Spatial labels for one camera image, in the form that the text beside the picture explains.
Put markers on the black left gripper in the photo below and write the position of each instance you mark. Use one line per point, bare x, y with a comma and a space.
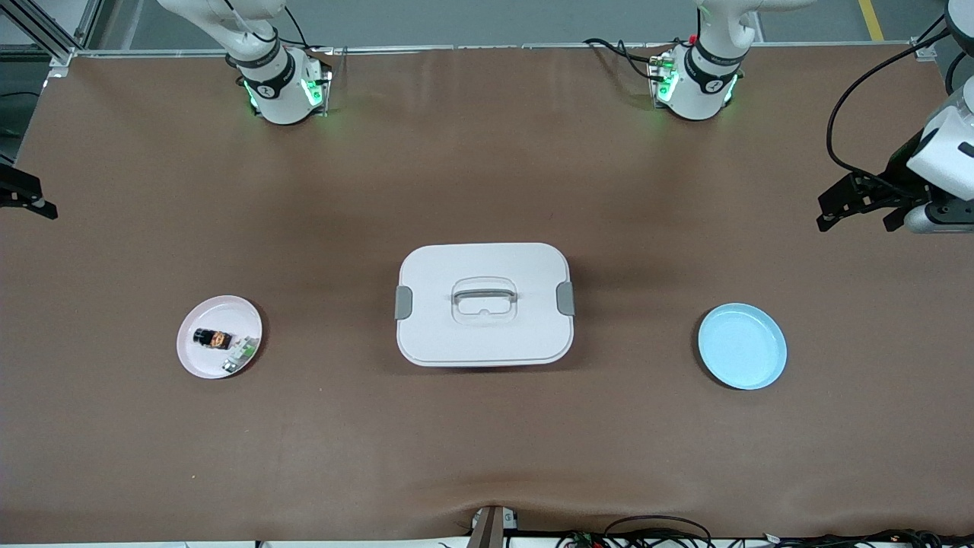
900, 169

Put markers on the orange black switch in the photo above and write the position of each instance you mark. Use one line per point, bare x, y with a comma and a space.
213, 339

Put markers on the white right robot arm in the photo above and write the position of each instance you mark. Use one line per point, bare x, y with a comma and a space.
278, 91

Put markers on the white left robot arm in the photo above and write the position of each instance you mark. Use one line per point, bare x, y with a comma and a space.
704, 84

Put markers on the light blue round plate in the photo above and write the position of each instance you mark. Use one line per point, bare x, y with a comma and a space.
742, 346

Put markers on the pink round plate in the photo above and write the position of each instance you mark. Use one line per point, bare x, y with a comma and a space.
202, 361

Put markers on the white lidded storage box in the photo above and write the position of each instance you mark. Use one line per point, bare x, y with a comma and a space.
485, 335

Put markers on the brown table mat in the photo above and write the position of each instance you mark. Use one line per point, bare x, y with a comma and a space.
487, 434

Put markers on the aluminium frame post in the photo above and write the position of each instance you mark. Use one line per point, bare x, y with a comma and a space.
924, 52
61, 57

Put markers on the green white switch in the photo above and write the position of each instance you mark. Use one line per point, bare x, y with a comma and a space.
242, 352

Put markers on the aluminium table edge rail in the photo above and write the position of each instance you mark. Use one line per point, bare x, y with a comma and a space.
494, 47

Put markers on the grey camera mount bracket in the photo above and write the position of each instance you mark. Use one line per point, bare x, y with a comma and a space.
487, 529

